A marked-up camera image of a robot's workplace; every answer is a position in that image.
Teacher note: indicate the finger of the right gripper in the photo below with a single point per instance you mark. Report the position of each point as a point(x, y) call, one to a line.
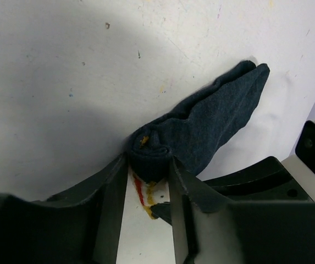
point(266, 180)

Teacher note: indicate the navy snowman sock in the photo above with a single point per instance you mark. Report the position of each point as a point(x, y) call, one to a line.
point(194, 129)

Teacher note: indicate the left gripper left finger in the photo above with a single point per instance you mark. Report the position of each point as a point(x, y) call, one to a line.
point(81, 224)

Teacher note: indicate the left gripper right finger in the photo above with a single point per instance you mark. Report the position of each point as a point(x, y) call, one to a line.
point(246, 232)

